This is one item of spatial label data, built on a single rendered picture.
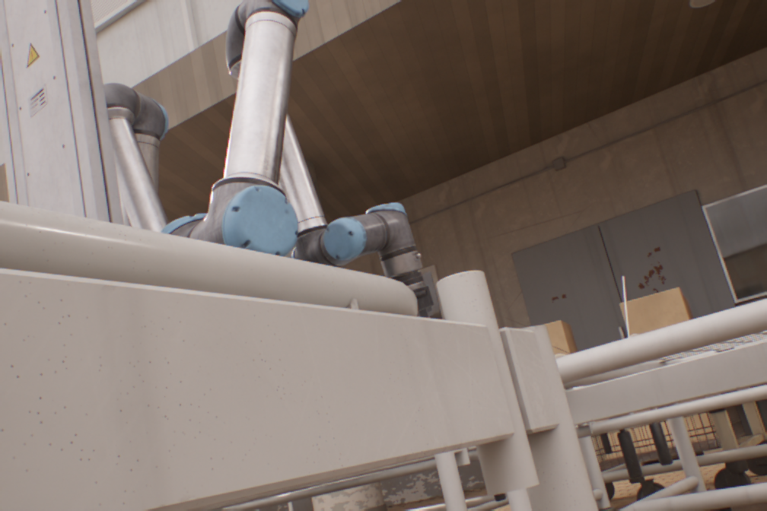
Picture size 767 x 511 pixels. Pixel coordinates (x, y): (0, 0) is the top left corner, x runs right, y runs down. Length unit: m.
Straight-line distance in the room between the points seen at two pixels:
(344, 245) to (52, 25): 0.80
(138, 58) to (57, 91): 5.69
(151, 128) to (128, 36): 5.49
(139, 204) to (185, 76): 4.51
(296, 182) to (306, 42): 3.98
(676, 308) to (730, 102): 3.13
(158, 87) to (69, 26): 4.80
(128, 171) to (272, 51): 0.53
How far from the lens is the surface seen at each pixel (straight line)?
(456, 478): 1.52
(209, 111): 6.27
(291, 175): 1.83
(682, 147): 8.00
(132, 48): 7.66
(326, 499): 6.73
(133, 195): 2.02
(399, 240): 1.77
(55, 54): 1.92
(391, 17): 5.56
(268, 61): 1.73
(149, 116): 2.28
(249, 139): 1.61
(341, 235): 1.68
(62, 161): 1.83
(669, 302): 5.38
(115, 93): 2.18
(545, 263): 8.10
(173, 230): 1.65
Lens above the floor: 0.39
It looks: 14 degrees up
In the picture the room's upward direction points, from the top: 13 degrees counter-clockwise
